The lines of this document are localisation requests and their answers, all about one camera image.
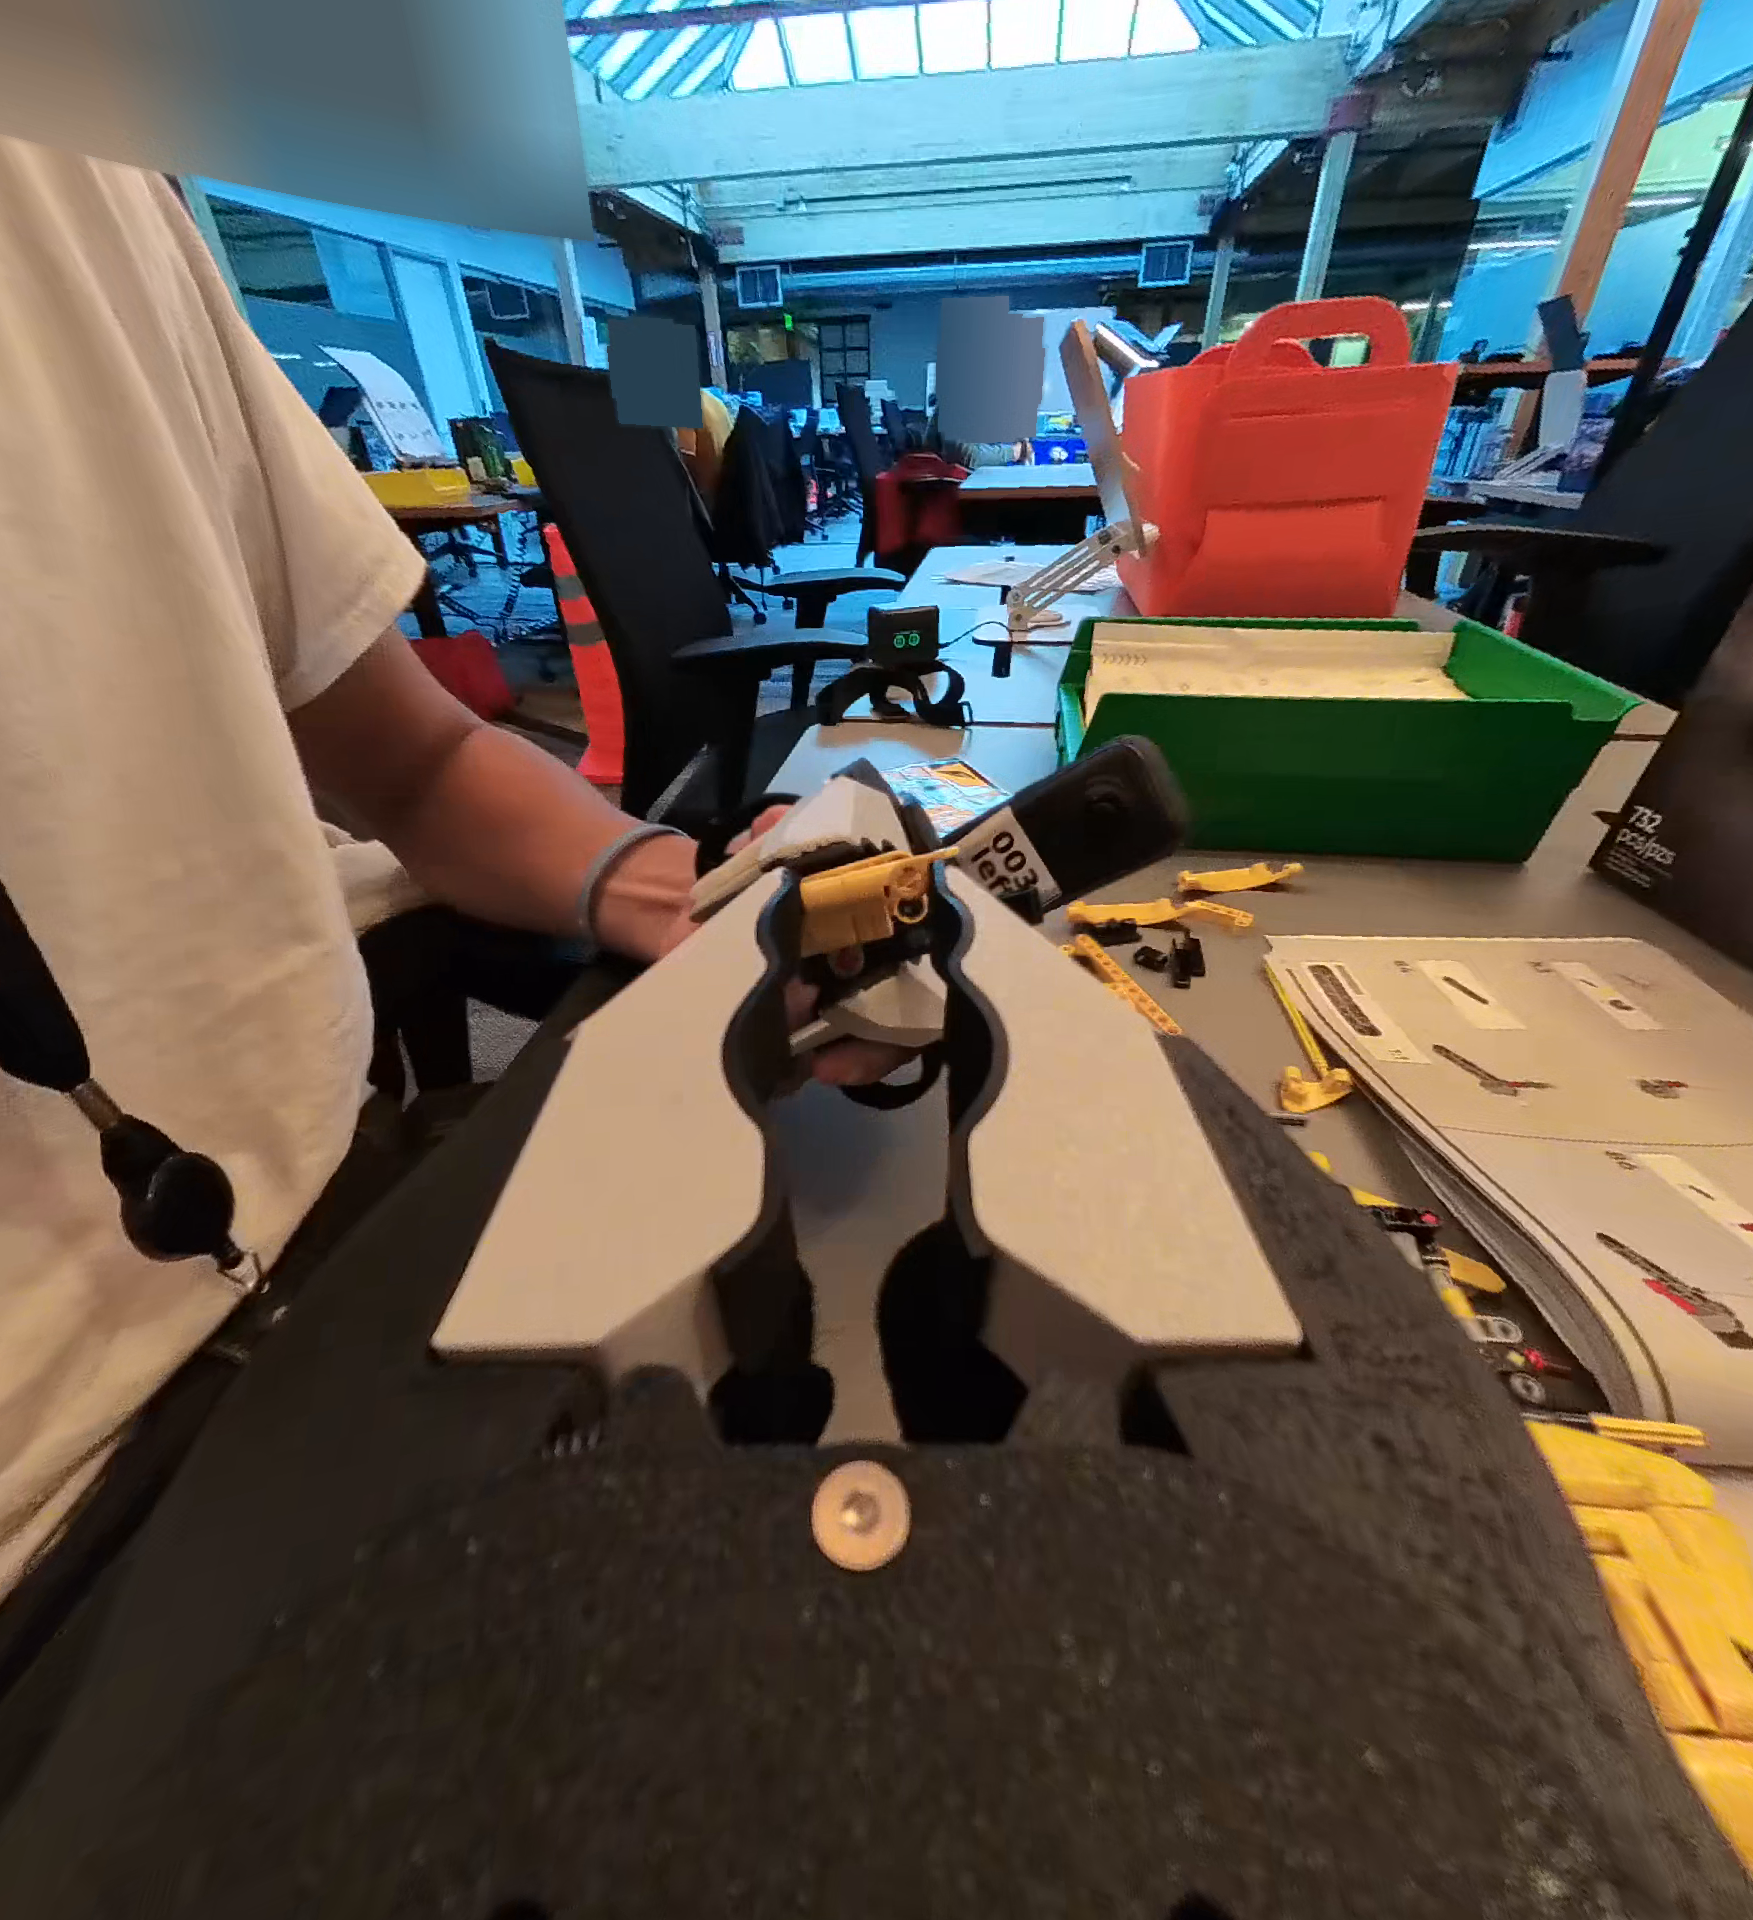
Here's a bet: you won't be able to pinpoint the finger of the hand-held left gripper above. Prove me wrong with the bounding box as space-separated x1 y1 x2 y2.
784 768 920 877
790 962 957 1054

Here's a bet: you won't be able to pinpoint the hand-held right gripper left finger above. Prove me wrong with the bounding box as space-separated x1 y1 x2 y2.
431 869 820 1400

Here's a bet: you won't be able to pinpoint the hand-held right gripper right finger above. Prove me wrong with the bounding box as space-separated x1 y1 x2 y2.
940 869 1307 1400

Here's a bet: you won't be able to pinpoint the yellow toy brick assembly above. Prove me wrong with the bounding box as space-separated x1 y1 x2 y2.
799 848 961 962

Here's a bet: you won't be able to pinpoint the person's left forearm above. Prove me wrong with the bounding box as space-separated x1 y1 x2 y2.
291 630 669 962

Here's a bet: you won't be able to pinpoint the person's left hand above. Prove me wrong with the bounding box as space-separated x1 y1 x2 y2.
648 811 940 1087

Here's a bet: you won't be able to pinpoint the colourful printed leaflet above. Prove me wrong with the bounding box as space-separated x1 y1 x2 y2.
885 756 1014 837

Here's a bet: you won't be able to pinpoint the scattered yellow toy pieces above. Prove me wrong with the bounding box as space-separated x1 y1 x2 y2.
1063 857 1358 1119

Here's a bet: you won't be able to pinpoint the black device green light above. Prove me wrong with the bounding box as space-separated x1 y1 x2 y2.
817 604 972 733

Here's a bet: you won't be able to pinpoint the white paper stack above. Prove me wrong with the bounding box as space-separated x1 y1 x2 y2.
1083 621 1480 723

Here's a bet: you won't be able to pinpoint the blue wristband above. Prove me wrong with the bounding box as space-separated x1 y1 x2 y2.
578 823 691 948

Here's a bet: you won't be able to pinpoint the green storage bin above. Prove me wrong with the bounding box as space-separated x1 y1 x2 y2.
1056 615 1642 867

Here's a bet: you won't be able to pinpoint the yellow thin toy strip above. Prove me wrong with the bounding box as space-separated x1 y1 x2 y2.
1264 960 1335 1081

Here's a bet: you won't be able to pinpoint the orange striped cone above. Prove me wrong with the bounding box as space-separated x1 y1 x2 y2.
543 522 627 786

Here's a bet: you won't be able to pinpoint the red office chair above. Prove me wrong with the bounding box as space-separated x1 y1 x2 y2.
873 453 972 569

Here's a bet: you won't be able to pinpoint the red bag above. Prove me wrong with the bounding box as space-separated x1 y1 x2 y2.
411 630 518 725

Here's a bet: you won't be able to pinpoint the instruction booklet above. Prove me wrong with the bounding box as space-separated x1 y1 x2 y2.
1264 933 1753 1472

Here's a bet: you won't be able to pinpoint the white printed easel board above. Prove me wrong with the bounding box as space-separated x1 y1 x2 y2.
321 345 449 464

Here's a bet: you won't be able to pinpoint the dark toy box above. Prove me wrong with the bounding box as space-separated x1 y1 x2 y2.
1588 480 1753 1025

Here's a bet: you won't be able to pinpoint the yellow toy car model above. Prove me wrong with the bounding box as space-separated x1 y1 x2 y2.
1311 1147 1753 1895

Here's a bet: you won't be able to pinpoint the glass skylight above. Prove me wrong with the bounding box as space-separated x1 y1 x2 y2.
569 0 1327 101

